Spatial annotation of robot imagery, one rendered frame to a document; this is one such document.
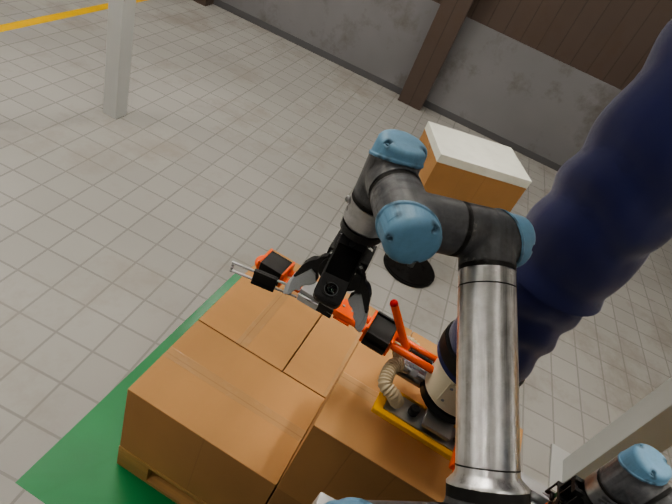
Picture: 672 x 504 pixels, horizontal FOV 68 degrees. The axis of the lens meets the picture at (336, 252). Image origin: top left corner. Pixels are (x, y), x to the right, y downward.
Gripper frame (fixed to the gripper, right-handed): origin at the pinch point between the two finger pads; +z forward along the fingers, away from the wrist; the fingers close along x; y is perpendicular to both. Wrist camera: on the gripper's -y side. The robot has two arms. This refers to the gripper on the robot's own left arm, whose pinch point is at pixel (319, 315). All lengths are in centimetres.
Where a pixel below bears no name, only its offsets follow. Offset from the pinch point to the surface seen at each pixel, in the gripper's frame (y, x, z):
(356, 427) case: 25, -22, 58
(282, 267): 41, 17, 31
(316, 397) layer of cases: 57, -11, 98
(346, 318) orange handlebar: 36.6, -5.7, 33.0
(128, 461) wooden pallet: 24, 44, 144
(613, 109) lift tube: 33, -29, -44
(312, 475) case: 18, -18, 80
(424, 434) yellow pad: 23, -38, 45
